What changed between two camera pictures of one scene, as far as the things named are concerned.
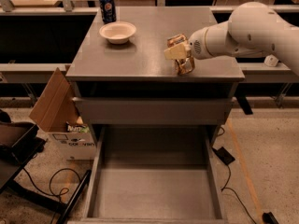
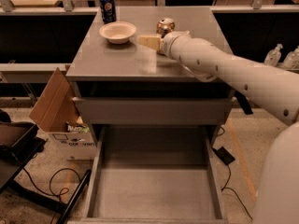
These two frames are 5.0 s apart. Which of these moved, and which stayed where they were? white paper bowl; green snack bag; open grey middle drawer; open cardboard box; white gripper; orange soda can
Moved: orange soda can; white gripper
Stayed: open grey middle drawer; white paper bowl; green snack bag; open cardboard box
